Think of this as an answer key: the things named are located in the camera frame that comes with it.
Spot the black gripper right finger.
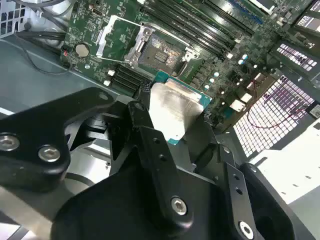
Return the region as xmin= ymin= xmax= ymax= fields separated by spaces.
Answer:
xmin=183 ymin=116 xmax=301 ymax=240

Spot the silver topped CPU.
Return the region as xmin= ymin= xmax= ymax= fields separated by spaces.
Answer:
xmin=148 ymin=70 xmax=213 ymax=146

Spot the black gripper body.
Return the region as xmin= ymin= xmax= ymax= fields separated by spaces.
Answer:
xmin=51 ymin=167 xmax=237 ymax=240

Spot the metal socket cover frame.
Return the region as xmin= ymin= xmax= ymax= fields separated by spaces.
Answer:
xmin=95 ymin=14 xmax=154 ymax=68

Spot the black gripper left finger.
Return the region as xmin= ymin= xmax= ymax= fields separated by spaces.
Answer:
xmin=0 ymin=86 xmax=195 ymax=228

